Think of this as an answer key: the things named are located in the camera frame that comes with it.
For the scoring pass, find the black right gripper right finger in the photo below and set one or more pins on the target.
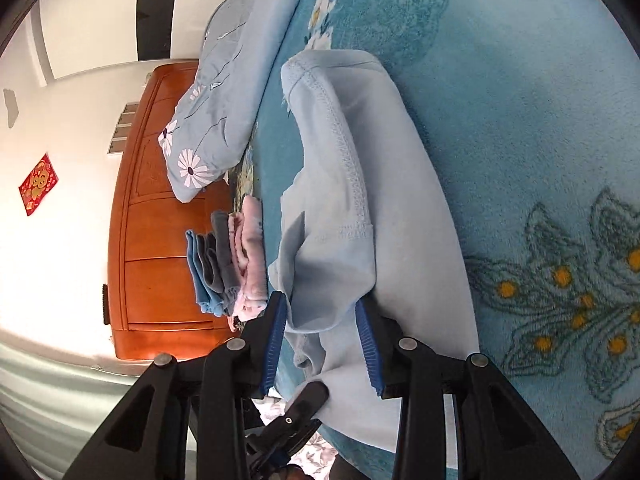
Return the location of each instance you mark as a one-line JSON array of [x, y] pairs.
[[498, 436]]

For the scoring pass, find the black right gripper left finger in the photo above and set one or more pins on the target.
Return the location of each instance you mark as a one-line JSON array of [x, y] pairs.
[[210, 398]]

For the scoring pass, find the light blue long-sleeve shirt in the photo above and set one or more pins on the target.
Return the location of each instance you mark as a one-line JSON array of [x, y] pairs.
[[365, 215]]

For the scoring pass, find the pale green curtain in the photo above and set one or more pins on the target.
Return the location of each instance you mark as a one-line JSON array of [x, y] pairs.
[[51, 404]]

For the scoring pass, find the orange wooden headboard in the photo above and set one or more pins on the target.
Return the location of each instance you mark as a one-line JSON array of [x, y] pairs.
[[150, 288]]

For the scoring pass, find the folded blue garment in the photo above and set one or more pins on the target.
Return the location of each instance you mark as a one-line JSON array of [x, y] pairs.
[[210, 302]]

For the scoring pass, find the folded grey garment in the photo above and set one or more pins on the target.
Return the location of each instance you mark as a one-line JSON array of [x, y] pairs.
[[226, 279]]

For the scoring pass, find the folded pink garment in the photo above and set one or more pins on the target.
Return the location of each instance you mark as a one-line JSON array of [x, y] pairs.
[[246, 238]]

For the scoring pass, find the light blue floral duvet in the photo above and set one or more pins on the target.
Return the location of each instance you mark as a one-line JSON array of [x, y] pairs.
[[209, 131]]

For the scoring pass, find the teal floral bed blanket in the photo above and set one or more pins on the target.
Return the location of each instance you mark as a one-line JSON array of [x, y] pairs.
[[529, 111]]

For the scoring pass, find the white wardrobe with black stripe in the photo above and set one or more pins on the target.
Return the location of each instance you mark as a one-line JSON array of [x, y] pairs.
[[68, 37]]

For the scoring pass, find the red fu wall decoration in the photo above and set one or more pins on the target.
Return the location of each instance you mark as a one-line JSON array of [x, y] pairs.
[[38, 184]]

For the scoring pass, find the wall switch panel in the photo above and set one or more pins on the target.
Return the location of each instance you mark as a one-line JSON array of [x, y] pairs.
[[122, 128]]

